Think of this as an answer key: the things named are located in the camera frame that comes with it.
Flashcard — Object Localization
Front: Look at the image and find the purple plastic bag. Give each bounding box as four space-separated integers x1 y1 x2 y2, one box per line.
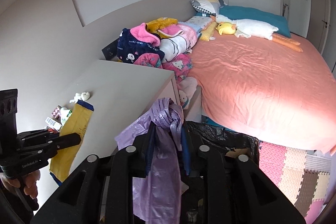
115 98 184 223

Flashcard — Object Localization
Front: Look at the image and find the white tissue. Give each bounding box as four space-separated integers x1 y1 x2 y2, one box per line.
70 92 91 103

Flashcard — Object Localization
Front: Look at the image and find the white AD milk bottle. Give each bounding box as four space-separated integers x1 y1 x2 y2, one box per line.
60 107 72 125

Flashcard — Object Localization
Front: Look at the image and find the black lined trash bin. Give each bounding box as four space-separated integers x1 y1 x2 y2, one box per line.
186 121 260 166

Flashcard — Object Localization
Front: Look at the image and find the bare left hand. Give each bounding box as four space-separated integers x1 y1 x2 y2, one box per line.
1 170 41 199

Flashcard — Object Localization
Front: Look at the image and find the colourful foam floor mat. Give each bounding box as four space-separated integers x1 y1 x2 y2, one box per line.
259 141 332 223

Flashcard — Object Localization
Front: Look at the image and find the grey bedside cabinet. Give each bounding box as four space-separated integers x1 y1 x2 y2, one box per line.
34 59 203 212

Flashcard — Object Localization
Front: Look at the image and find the bed with pink sheet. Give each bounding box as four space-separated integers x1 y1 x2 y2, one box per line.
190 34 335 153

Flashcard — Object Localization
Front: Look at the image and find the navy cartoon blanket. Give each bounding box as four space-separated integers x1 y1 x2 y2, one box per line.
117 28 165 64

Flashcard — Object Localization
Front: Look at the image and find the pink fleece garment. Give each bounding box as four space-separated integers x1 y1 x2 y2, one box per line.
130 23 161 47

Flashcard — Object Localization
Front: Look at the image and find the white pink cartoon quilt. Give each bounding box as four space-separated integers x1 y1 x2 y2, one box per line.
159 23 198 63

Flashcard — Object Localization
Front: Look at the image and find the white goose plush toy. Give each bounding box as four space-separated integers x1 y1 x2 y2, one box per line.
211 15 303 52

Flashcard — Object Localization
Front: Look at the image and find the yellow duck plush toy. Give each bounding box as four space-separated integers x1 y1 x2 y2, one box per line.
215 22 236 35

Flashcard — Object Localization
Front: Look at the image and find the teal pillow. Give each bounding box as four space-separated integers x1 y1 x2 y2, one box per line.
219 5 291 38

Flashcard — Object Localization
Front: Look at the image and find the patterned grey yellow pillow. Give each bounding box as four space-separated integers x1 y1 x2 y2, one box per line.
190 0 227 15

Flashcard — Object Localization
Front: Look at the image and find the white closet door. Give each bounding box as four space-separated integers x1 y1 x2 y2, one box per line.
281 0 331 53

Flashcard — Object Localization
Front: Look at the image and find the black wall socket panel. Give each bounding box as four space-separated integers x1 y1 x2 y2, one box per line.
101 39 118 61

